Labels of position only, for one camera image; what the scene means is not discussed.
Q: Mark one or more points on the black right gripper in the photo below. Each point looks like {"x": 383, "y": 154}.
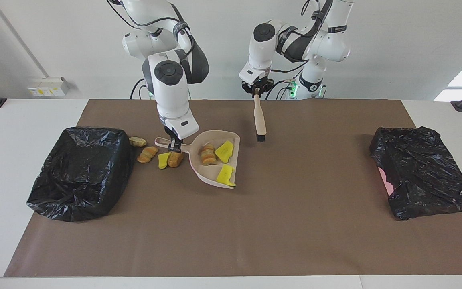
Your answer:
{"x": 171, "y": 134}

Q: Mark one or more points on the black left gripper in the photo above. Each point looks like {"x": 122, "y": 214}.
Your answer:
{"x": 265, "y": 87}

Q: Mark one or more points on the brown oval bread roll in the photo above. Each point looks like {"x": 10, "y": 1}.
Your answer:
{"x": 175, "y": 159}

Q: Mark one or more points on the small yellow sponge wedge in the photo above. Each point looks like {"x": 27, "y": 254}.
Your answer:
{"x": 163, "y": 161}

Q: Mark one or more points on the orange striped croissant piece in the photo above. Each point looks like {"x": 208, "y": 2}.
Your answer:
{"x": 147, "y": 155}

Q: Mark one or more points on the beige hand brush black bristles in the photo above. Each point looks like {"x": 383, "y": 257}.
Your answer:
{"x": 260, "y": 120}

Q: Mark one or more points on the beige plastic dustpan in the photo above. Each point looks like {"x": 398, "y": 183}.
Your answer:
{"x": 199, "y": 170}

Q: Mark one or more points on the pale bread piece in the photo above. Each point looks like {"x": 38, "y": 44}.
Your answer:
{"x": 137, "y": 141}

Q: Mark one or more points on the yellow sponge with green side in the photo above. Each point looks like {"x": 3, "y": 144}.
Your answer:
{"x": 224, "y": 151}

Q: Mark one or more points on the notched yellow sponge piece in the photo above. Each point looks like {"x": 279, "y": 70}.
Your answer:
{"x": 225, "y": 176}

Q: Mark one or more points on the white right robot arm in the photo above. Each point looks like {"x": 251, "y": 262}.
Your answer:
{"x": 171, "y": 88}

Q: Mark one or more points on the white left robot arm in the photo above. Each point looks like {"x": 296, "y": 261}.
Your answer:
{"x": 331, "y": 44}

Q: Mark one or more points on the black plastic trash bag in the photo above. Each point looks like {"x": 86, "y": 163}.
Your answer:
{"x": 82, "y": 172}
{"x": 427, "y": 172}

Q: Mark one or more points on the pink bin under bag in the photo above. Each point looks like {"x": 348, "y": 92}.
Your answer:
{"x": 384, "y": 178}

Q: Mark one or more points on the brown table mat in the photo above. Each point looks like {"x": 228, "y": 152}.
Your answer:
{"x": 175, "y": 241}

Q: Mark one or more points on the white wall socket box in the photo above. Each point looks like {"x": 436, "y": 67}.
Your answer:
{"x": 46, "y": 86}

